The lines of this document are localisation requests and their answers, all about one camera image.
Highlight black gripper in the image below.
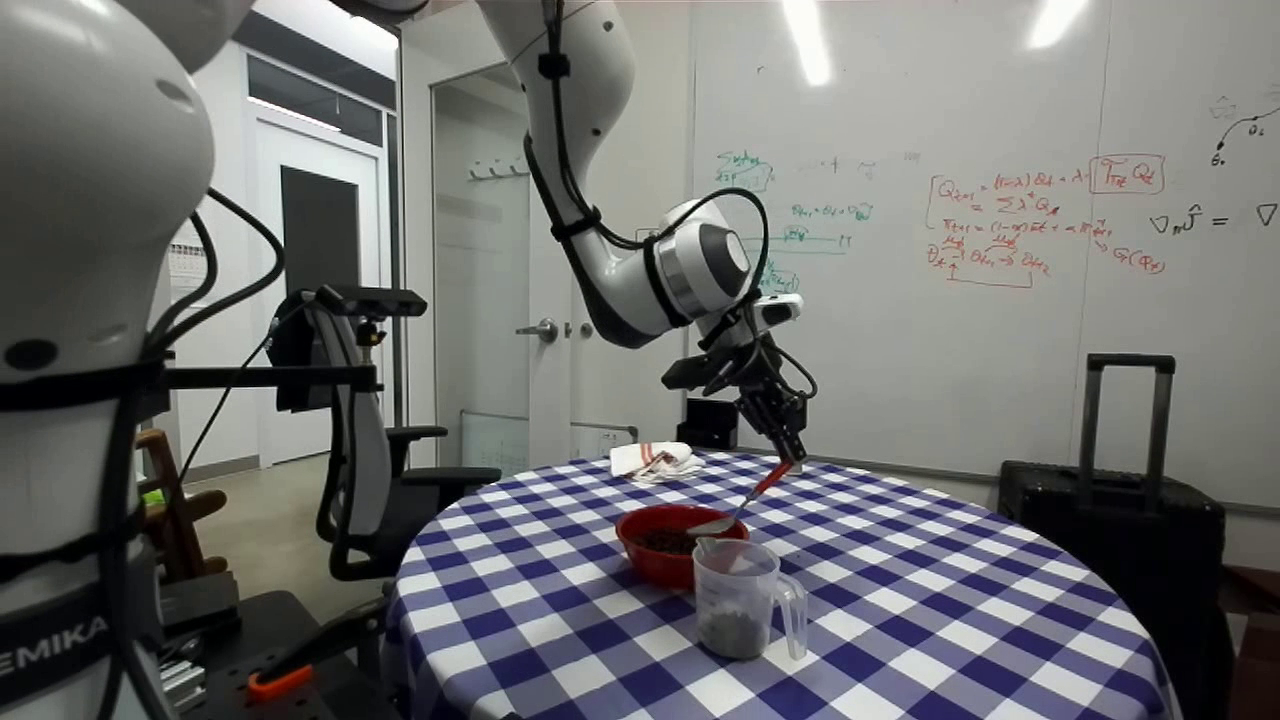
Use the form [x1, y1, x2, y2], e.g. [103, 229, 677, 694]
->
[661, 315, 812, 467]

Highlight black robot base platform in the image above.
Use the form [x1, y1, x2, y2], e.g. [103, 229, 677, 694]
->
[154, 590, 404, 720]

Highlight clear plastic measuring jug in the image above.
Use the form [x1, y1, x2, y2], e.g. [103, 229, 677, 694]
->
[686, 531, 812, 668]

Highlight brown beans in jug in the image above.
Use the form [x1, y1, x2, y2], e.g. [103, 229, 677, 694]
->
[697, 603, 771, 664]

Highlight small black box device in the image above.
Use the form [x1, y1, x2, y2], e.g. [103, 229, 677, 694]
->
[677, 396, 743, 455]

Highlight white towel red stripes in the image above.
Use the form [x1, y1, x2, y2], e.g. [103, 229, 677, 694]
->
[609, 438, 705, 486]

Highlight brown beans in bowl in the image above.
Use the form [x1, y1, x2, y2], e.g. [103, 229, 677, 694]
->
[635, 519, 697, 557]

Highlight red bowl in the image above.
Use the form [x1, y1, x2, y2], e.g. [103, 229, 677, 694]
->
[613, 498, 755, 590]

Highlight whiteboard with writing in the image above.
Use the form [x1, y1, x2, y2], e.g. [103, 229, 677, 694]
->
[682, 0, 1280, 512]

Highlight blue white checkered tablecloth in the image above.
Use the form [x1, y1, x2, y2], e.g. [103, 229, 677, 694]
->
[383, 448, 1183, 720]

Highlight white door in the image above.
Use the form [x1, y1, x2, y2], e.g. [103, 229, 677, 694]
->
[428, 22, 638, 470]

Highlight black office chair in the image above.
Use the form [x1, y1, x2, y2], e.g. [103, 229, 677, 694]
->
[273, 286, 503, 582]

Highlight black horizontal mounting bar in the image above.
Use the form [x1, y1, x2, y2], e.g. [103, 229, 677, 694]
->
[132, 351, 383, 401]

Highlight brown wooden stand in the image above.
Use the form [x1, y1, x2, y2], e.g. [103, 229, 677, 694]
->
[132, 423, 230, 582]

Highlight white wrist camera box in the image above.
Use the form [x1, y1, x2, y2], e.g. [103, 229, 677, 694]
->
[750, 292, 807, 329]

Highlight black suitcase with handle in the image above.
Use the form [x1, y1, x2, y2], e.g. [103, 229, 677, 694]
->
[996, 351, 1231, 720]

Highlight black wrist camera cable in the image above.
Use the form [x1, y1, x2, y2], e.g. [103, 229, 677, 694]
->
[521, 0, 774, 313]

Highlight black stereo camera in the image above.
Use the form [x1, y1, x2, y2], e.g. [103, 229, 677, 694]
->
[311, 279, 433, 325]

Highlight black cable bundle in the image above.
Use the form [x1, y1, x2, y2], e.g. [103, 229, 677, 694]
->
[96, 183, 291, 720]

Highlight orange handled tool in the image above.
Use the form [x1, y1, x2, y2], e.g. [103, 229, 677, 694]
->
[242, 659, 320, 706]

